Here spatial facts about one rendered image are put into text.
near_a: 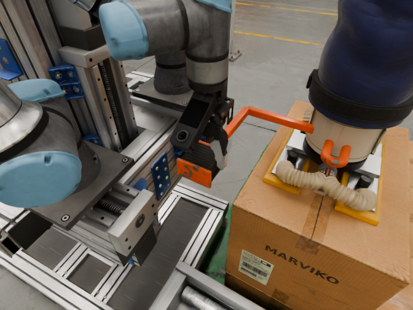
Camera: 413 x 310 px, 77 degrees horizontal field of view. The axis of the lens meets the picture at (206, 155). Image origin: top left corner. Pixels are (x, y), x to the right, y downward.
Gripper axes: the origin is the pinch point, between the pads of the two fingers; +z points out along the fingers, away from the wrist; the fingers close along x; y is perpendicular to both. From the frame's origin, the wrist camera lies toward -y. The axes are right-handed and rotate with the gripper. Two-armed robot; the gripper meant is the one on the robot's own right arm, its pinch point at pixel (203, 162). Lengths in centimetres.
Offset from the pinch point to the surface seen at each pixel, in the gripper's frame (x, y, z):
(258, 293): -21, 1, 56
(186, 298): 0, -14, 53
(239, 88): 82, 222, 109
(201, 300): -5, -12, 53
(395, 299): -62, 21, 54
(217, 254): 9, 29, 108
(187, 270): 2.6, -7.6, 46.7
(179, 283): 3.2, -12.1, 48.2
